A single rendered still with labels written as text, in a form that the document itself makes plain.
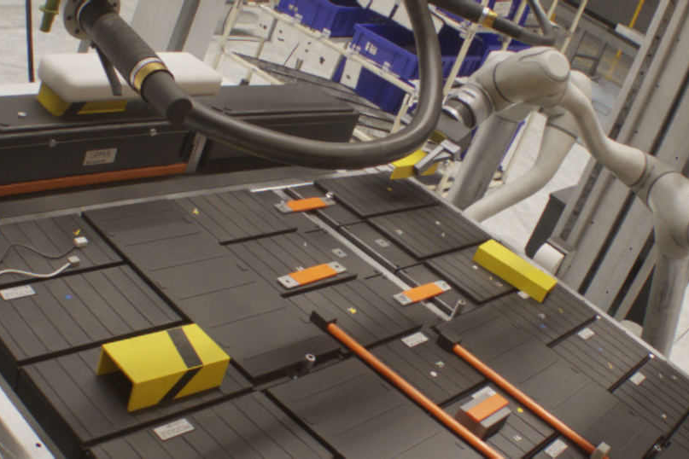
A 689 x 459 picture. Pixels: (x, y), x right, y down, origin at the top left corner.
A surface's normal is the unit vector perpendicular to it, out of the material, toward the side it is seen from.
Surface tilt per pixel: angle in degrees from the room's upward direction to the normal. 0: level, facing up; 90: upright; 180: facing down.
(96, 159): 90
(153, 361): 0
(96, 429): 0
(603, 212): 90
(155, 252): 0
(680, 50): 90
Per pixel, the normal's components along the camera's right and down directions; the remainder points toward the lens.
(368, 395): 0.36, -0.84
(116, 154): 0.72, 0.54
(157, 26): -0.59, 0.13
